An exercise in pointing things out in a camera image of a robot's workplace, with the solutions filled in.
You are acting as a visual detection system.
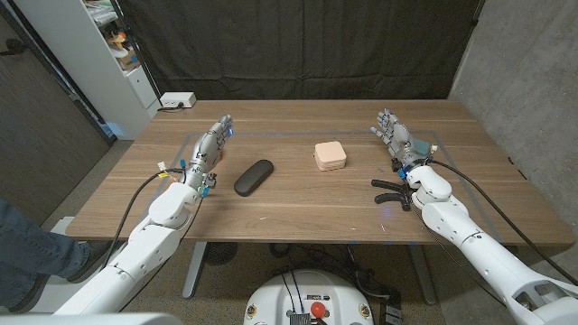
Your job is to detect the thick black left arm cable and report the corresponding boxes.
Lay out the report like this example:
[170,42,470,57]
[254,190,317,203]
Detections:
[99,167,187,272]

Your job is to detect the white power strip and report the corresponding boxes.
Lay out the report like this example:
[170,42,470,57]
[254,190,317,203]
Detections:
[159,91,198,109]

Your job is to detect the cardboard box on shelf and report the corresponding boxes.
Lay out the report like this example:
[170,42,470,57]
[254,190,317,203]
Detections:
[115,47,141,71]

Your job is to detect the teal small case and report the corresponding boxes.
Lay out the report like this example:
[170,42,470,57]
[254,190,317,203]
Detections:
[413,137,433,157]

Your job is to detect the tangled black floor cables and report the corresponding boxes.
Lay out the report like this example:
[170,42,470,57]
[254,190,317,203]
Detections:
[270,243,394,299]

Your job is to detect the person leg in jeans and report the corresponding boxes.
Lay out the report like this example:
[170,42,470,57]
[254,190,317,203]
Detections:
[0,198,90,311]

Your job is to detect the black door handle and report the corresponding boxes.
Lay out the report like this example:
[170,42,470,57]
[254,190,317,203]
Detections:
[0,37,28,57]

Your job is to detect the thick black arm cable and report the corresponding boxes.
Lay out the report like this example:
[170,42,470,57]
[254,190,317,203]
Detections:
[428,159,578,286]
[99,167,187,272]

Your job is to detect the orange toy figure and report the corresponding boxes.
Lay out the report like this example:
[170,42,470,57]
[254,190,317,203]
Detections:
[107,30,128,51]

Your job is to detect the white robot torso base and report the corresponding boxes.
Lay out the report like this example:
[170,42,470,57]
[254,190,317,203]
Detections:
[243,269,375,325]

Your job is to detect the black glasses case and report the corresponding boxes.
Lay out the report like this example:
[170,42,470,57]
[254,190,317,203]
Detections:
[233,158,275,198]

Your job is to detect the black curtain backdrop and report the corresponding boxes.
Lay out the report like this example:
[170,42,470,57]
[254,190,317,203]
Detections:
[116,0,487,101]

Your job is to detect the round black floor fan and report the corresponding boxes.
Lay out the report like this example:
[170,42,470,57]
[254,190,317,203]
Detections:
[203,242,238,266]

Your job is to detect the white shelf cabinet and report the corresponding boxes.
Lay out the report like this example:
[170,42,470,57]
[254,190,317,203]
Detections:
[13,0,163,141]

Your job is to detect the grey table leg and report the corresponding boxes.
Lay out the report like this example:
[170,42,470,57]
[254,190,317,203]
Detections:
[407,243,437,306]
[182,241,208,300]

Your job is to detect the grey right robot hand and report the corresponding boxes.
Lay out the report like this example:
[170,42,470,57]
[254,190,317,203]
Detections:
[369,107,430,172]

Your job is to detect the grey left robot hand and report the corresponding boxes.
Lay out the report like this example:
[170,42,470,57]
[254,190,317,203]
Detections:
[182,114,235,190]

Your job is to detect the pink jewelry box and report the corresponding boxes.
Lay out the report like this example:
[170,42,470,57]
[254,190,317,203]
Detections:
[313,140,348,172]

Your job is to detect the black forked plastic tool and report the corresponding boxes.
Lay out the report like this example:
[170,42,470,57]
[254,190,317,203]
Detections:
[370,178,413,212]

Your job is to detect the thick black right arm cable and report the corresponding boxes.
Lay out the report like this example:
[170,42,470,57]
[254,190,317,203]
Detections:
[428,159,578,286]

